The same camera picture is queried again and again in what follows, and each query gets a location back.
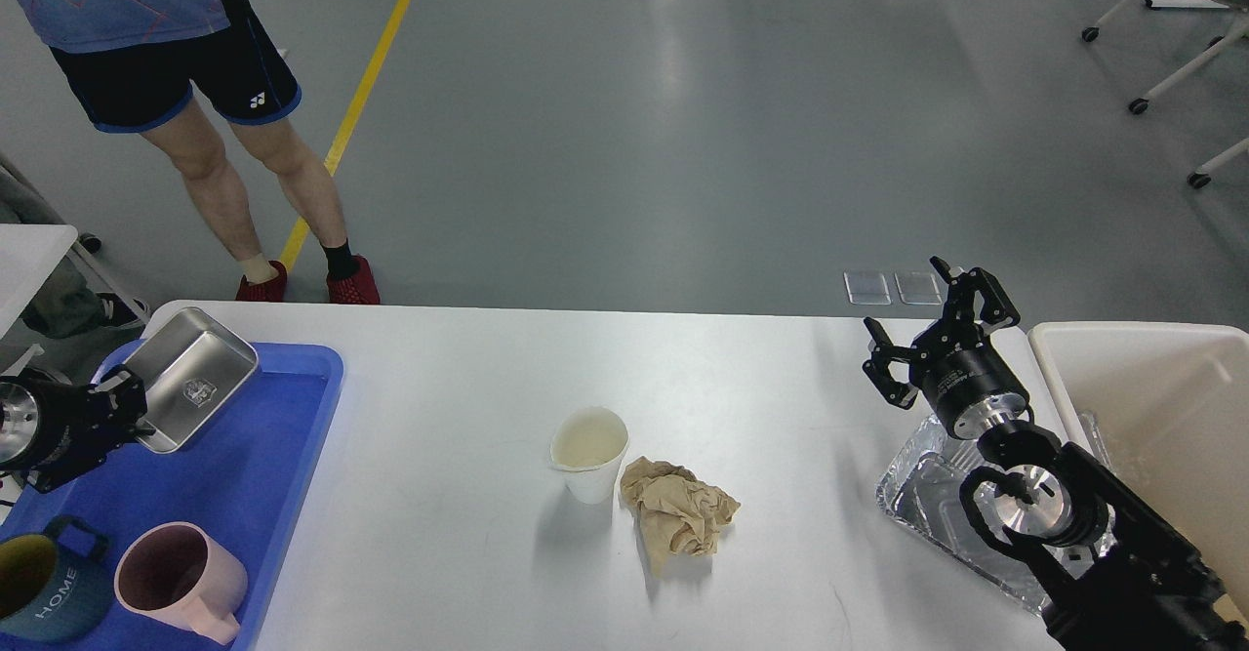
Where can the clear floor plate left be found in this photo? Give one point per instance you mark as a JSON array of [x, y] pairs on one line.
[[867, 288]]

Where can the aluminium foil tray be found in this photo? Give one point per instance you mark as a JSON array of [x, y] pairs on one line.
[[947, 492]]

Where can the pink plastic mug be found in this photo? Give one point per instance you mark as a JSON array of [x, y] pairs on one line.
[[178, 575]]

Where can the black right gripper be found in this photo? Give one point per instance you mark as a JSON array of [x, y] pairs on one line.
[[964, 378]]

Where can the clear floor plate right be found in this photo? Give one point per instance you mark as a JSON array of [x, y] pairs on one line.
[[919, 288]]

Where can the white rolling chair base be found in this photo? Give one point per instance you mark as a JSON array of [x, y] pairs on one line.
[[1141, 51]]

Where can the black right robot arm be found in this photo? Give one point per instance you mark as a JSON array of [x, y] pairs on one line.
[[1151, 591]]

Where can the white side table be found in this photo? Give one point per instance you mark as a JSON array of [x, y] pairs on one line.
[[29, 253]]

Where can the dark teal HOME mug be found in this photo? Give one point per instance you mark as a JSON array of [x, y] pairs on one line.
[[54, 585]]

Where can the beige plastic bin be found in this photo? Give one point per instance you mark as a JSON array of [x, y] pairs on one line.
[[1170, 404]]

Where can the clear floor plate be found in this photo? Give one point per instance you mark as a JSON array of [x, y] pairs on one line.
[[919, 288], [867, 288]]

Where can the blue plastic tray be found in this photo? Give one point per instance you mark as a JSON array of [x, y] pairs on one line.
[[242, 478]]

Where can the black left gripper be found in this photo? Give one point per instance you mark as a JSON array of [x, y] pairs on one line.
[[55, 432]]

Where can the person in blue shirt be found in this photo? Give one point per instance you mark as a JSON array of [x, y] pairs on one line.
[[136, 66]]

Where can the stainless steel rectangular tray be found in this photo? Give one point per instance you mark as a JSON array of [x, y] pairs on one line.
[[189, 368]]

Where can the white paper cup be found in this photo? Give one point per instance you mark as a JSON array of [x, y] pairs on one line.
[[587, 449]]

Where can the crumpled brown paper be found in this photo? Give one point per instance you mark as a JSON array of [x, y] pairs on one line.
[[677, 513]]

